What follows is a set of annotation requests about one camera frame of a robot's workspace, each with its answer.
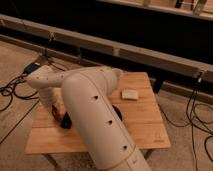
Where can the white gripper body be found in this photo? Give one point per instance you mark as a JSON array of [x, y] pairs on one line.
[[50, 97]]

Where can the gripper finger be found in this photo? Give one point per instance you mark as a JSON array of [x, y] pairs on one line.
[[60, 108]]

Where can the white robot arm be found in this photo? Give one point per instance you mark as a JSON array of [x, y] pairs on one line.
[[85, 94]]

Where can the dark ceramic bowl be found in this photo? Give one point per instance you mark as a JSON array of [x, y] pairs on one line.
[[118, 112]]

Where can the black object on table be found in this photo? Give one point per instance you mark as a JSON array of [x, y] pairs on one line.
[[66, 122]]

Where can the blue power adapter box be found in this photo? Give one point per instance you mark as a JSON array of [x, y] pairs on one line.
[[31, 68]]

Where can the beige sponge block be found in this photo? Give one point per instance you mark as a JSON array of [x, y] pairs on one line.
[[129, 94]]

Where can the wooden table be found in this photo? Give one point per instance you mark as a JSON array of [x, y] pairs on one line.
[[142, 118]]

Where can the wooden rail beam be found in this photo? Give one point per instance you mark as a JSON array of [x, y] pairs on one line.
[[179, 65]]

